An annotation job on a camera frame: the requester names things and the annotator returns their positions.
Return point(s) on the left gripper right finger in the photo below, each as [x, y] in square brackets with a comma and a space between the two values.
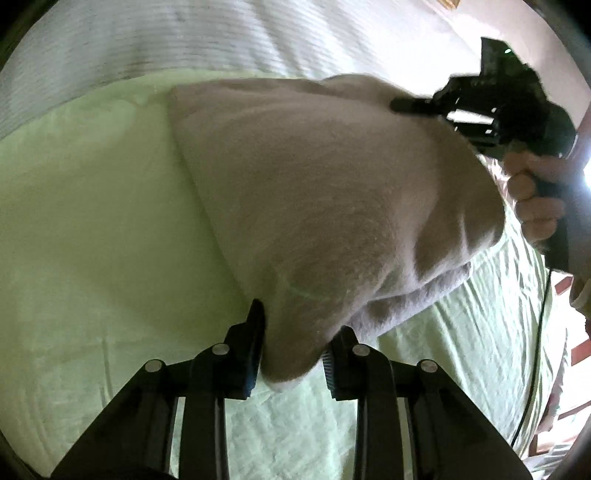
[356, 371]

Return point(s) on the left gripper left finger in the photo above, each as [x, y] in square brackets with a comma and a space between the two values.
[225, 371]

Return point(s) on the person's right hand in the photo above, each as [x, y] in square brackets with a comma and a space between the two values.
[539, 215]

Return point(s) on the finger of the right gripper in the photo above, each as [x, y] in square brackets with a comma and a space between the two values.
[417, 106]

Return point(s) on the light green bed sheet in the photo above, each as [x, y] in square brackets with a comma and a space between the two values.
[107, 262]

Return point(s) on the white striped duvet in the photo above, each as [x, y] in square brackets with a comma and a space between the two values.
[80, 45]

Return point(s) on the beige fuzzy sweater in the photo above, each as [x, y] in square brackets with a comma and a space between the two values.
[330, 208]

